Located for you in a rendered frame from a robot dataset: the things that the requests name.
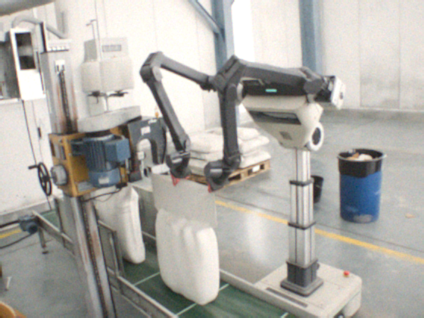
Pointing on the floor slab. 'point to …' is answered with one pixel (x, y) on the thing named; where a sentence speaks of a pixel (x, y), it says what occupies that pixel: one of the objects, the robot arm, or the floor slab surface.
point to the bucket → (316, 188)
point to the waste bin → (360, 185)
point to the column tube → (59, 128)
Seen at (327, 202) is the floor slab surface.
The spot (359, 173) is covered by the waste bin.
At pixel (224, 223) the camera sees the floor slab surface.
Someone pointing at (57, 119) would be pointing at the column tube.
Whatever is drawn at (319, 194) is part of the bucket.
